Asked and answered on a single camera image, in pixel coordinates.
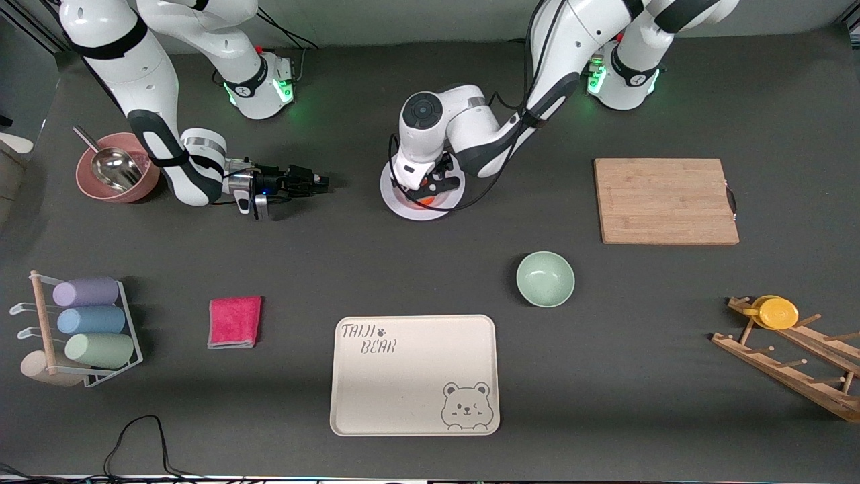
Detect white round plate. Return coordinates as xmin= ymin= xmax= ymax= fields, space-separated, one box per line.
xmin=380 ymin=156 xmax=466 ymax=221

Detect pale green bowl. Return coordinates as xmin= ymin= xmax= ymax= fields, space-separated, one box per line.
xmin=516 ymin=251 xmax=576 ymax=309

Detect pink folded cloth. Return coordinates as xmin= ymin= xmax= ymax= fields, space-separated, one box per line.
xmin=207 ymin=296 xmax=263 ymax=350

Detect metal scoop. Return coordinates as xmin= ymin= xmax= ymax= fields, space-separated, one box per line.
xmin=73 ymin=125 xmax=144 ymax=192

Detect pink bowl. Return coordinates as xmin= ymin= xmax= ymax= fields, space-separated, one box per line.
xmin=75 ymin=132 xmax=161 ymax=204

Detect cream tray with bear print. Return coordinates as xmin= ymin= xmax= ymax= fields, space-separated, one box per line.
xmin=329 ymin=314 xmax=501 ymax=438

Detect purple cup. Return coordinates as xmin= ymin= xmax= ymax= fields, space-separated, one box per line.
xmin=52 ymin=276 xmax=120 ymax=308

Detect wooden cutting board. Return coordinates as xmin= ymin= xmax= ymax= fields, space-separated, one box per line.
xmin=593 ymin=158 xmax=740 ymax=245

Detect blue cup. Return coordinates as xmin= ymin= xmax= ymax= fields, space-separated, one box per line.
xmin=56 ymin=305 xmax=127 ymax=336

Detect green cup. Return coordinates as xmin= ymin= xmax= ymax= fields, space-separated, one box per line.
xmin=64 ymin=333 xmax=136 ymax=370

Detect beige cup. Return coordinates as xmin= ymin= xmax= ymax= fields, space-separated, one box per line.
xmin=19 ymin=350 xmax=85 ymax=388

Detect yellow cup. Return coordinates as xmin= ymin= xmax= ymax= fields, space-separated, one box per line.
xmin=742 ymin=294 xmax=800 ymax=331

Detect wooden peg drying rack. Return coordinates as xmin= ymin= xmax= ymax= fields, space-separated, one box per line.
xmin=711 ymin=296 xmax=860 ymax=424

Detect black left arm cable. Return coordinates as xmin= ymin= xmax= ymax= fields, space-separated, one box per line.
xmin=386 ymin=0 xmax=572 ymax=213

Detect black right arm base cables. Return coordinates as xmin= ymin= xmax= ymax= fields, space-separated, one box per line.
xmin=254 ymin=3 xmax=320 ymax=85

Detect white wire cup rack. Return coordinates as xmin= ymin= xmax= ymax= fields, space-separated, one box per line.
xmin=9 ymin=270 xmax=144 ymax=389

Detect black looped cable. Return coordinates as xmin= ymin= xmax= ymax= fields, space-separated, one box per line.
xmin=103 ymin=415 xmax=202 ymax=482

